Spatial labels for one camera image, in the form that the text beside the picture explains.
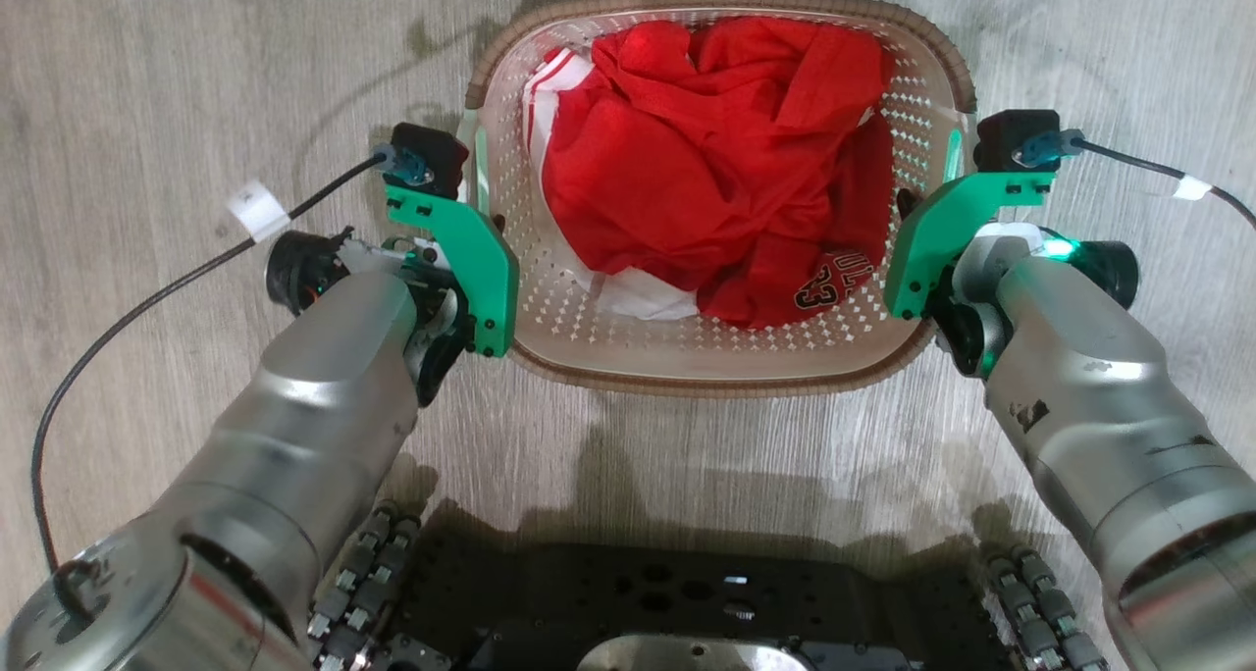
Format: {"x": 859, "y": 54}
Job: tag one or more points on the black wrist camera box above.
{"x": 432, "y": 159}
{"x": 1011, "y": 139}

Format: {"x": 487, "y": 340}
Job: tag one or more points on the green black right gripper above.
{"x": 932, "y": 249}

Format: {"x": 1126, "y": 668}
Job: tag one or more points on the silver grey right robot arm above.
{"x": 1099, "y": 396}

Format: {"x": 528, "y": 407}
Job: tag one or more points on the red basketball jersey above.
{"x": 706, "y": 151}

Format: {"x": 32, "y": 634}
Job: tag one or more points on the silver robot waist column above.
{"x": 687, "y": 654}

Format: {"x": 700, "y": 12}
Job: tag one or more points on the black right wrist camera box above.
{"x": 1011, "y": 139}

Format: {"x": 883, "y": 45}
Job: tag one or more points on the perforated beige laundry basket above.
{"x": 687, "y": 352}

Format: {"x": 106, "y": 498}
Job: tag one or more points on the right roller wheel of base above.
{"x": 1040, "y": 607}

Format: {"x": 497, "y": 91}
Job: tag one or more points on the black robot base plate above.
{"x": 589, "y": 593}

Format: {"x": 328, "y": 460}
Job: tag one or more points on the left roller wheel of base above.
{"x": 368, "y": 573}

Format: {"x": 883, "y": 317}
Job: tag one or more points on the roller wheel of base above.
{"x": 368, "y": 573}
{"x": 1040, "y": 607}

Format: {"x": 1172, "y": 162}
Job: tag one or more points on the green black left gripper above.
{"x": 481, "y": 269}

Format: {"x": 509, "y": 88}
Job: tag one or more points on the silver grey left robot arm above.
{"x": 294, "y": 426}

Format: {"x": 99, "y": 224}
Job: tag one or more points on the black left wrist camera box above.
{"x": 432, "y": 159}

